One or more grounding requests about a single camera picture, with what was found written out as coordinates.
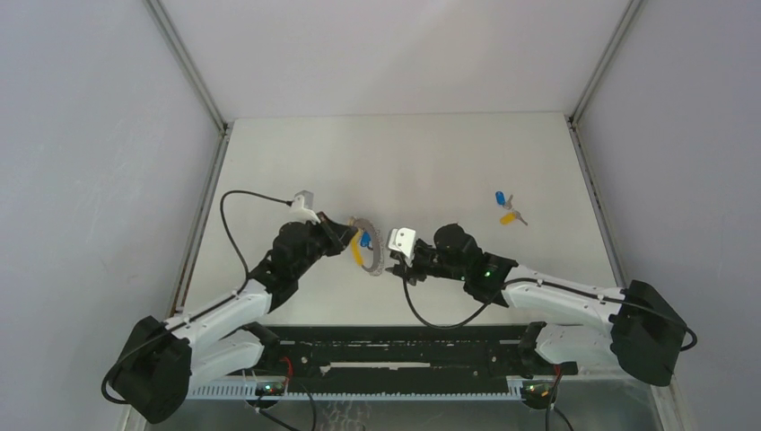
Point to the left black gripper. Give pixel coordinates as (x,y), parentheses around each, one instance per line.
(337,236)

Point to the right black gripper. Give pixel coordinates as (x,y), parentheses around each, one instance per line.
(410,264)

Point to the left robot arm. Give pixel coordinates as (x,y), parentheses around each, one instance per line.
(163,361)

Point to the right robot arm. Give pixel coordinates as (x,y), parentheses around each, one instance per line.
(632,328)

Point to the yellow tagged key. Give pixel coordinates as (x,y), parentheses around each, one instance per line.
(513,216)

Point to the blue tagged key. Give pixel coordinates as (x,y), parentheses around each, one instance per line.
(504,201)

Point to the left green circuit board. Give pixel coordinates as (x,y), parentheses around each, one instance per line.
(270,389)

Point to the green circuit board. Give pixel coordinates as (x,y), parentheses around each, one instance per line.
(270,389)
(538,395)

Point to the right green circuit board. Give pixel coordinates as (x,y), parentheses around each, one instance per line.
(538,395)

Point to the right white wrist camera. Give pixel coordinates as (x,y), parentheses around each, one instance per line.
(402,241)

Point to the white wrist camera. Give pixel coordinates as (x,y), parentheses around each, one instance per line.
(301,208)
(402,241)

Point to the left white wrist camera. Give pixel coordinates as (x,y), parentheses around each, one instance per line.
(301,208)

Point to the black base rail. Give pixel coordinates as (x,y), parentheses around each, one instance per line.
(398,358)

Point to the white slotted cable duct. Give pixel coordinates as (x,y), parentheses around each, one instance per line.
(240,390)

